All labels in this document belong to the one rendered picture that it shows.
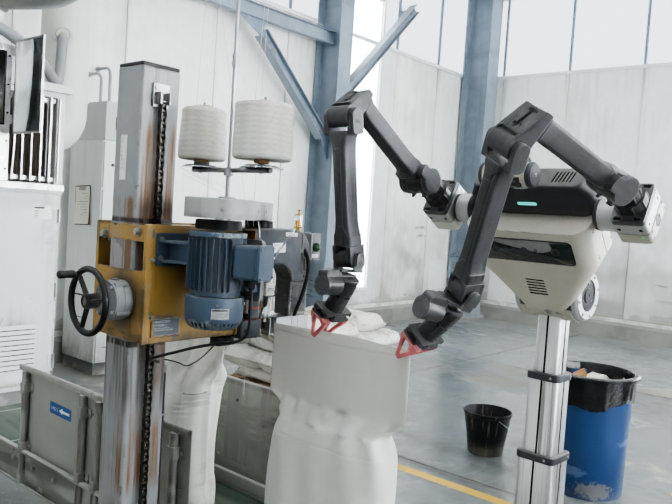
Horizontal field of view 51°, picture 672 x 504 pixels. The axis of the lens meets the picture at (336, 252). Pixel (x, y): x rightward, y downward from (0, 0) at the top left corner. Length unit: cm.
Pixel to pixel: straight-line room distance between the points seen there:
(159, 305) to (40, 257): 292
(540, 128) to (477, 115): 923
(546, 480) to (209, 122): 148
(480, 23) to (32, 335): 817
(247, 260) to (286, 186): 617
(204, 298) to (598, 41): 916
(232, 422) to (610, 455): 207
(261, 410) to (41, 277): 244
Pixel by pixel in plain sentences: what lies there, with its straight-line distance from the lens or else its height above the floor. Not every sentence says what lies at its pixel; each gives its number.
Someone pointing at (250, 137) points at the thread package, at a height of 158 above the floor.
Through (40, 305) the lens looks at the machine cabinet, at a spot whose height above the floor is 70.
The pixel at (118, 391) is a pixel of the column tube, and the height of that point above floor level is 88.
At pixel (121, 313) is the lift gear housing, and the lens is 191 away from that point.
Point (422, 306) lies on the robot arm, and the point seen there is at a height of 119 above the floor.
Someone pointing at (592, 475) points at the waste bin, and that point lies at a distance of 404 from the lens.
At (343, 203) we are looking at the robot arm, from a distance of 189.
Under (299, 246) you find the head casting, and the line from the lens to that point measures 224.
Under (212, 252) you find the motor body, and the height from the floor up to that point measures 128.
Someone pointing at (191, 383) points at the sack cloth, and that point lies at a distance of 238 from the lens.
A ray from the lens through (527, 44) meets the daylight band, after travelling 1096.
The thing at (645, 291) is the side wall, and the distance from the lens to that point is 994.
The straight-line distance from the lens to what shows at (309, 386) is 204.
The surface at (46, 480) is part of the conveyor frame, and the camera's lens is 293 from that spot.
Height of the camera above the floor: 139
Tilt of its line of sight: 3 degrees down
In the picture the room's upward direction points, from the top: 4 degrees clockwise
